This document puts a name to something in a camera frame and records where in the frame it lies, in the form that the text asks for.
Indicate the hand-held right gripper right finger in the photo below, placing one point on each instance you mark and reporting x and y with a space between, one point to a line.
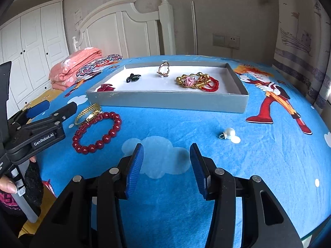
197 170

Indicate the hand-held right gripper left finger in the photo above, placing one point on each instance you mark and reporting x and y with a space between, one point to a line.
134 170

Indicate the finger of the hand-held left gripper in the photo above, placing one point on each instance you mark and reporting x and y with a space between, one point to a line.
67 109
38 108

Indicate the red petal flower ornament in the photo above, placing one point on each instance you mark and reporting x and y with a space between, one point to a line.
106 87

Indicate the white pearl pendant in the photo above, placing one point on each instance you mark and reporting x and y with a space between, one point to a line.
229 133

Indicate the grey shallow cardboard tray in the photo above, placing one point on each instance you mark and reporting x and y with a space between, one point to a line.
165 100

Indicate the person's left hand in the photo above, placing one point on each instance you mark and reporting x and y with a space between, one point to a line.
33 186

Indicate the yellow floral bedsheet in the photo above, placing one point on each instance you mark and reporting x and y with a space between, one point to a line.
36 100

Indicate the pink folded quilt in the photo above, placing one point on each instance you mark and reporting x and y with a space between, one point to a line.
69 67

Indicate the blue cartoon printed blanket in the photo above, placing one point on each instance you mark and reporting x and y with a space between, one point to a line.
168 211

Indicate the patterned folded cloth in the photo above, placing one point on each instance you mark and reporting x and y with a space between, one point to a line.
100 63

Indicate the white wardrobe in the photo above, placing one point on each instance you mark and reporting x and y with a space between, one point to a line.
31 46

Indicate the white wooden headboard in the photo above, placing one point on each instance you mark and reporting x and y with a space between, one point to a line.
121 31

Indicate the metal pole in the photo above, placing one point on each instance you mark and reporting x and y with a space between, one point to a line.
194 28

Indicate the ship print curtain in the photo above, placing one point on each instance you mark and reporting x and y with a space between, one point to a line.
300 44

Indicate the beige wall switch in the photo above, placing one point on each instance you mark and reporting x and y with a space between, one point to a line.
218 39

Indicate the beige wall socket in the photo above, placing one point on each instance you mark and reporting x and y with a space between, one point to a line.
232 41

